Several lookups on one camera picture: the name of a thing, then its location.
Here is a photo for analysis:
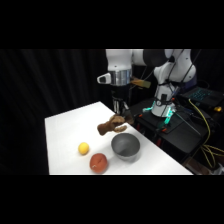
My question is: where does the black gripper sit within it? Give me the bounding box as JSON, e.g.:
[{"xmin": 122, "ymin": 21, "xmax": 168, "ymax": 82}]
[{"xmin": 110, "ymin": 84, "xmax": 135, "ymax": 126}]

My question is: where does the brown plush deer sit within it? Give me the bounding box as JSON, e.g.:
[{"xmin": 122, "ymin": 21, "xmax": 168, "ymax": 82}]
[{"xmin": 96, "ymin": 114, "xmax": 129, "ymax": 136}]

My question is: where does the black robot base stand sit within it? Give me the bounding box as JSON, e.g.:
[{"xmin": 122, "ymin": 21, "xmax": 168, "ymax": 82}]
[{"xmin": 129, "ymin": 97, "xmax": 224, "ymax": 165}]

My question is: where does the grey bowl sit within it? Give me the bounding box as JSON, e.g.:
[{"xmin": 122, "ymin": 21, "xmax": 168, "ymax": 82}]
[{"xmin": 110, "ymin": 132, "xmax": 141, "ymax": 163}]

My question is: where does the tan cardboard piece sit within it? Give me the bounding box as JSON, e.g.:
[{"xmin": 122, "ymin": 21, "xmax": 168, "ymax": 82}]
[{"xmin": 130, "ymin": 77, "xmax": 152, "ymax": 90}]

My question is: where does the yellow lemon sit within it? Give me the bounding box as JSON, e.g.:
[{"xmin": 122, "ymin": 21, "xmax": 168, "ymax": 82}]
[{"xmin": 78, "ymin": 142, "xmax": 91, "ymax": 156}]

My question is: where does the orange plush fruit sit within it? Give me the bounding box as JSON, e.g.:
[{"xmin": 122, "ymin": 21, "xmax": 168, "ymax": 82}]
[{"xmin": 89, "ymin": 152, "xmax": 109, "ymax": 174}]

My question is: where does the black curtain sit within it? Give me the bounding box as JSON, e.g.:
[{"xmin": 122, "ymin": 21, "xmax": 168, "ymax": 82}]
[{"xmin": 0, "ymin": 49, "xmax": 224, "ymax": 176}]

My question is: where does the black laptop with teal keys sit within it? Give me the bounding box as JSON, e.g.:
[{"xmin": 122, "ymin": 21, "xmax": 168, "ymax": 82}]
[{"xmin": 179, "ymin": 86, "xmax": 224, "ymax": 108}]

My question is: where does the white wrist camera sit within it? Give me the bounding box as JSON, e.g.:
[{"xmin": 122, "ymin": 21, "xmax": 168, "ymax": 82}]
[{"xmin": 96, "ymin": 73, "xmax": 113, "ymax": 85}]

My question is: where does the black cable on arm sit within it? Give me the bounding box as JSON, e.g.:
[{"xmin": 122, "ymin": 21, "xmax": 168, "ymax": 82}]
[{"xmin": 166, "ymin": 49, "xmax": 203, "ymax": 88}]

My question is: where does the yellow cable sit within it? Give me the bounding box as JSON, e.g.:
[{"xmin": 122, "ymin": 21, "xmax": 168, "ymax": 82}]
[{"xmin": 187, "ymin": 98, "xmax": 224, "ymax": 169}]

